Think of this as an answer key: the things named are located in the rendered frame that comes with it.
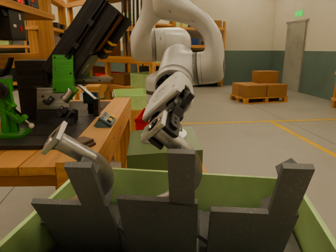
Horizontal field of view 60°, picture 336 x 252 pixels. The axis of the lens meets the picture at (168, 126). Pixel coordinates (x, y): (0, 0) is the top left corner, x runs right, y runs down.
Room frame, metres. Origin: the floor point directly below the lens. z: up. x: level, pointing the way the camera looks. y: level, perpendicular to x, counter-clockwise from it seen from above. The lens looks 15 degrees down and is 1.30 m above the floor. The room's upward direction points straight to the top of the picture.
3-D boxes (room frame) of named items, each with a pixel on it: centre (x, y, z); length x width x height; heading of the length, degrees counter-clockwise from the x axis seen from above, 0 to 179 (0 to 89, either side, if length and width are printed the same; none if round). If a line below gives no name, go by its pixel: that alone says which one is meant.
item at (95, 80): (1.83, 0.55, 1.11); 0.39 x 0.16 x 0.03; 92
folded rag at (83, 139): (1.18, 0.37, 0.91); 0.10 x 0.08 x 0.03; 142
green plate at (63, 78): (1.67, 0.59, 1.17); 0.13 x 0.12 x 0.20; 2
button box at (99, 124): (1.56, 0.35, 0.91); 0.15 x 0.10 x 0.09; 2
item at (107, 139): (1.75, 0.37, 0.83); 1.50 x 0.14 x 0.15; 2
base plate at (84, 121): (1.75, 0.65, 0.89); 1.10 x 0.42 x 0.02; 2
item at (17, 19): (1.63, 0.85, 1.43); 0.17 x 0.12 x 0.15; 2
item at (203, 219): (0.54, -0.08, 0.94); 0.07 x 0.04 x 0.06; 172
